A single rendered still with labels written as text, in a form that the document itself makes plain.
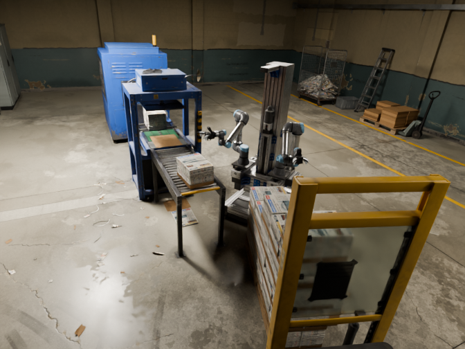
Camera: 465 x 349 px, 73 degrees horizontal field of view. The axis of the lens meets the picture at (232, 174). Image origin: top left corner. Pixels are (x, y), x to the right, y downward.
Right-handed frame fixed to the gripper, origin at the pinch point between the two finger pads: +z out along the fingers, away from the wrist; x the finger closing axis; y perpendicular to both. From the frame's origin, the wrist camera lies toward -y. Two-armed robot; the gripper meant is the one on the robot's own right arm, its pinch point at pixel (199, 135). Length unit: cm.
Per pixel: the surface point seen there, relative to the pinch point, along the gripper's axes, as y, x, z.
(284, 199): -2, -136, -10
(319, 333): 61, -223, 10
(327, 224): -69, -219, 54
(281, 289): -28, -217, 71
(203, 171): 19.4, -42.7, 16.8
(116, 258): 121, -30, 112
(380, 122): 124, 118, -613
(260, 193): 29, -91, -26
